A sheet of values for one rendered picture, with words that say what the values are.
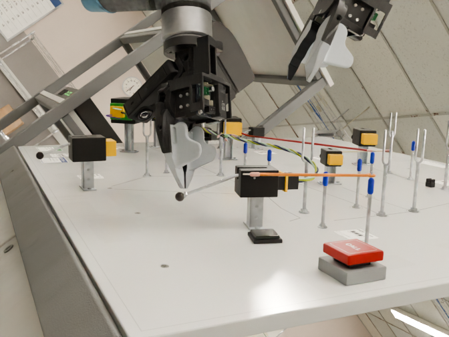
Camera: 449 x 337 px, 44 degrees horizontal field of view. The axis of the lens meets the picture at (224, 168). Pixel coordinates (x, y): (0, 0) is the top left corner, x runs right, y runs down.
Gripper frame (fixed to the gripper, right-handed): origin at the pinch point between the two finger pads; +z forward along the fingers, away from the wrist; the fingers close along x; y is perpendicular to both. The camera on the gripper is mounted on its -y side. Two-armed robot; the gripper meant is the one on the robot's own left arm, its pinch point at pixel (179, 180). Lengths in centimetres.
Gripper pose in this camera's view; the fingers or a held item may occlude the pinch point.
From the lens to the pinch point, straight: 80.0
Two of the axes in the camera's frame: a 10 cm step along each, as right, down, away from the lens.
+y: 8.3, -1.2, -5.5
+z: 0.3, 9.9, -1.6
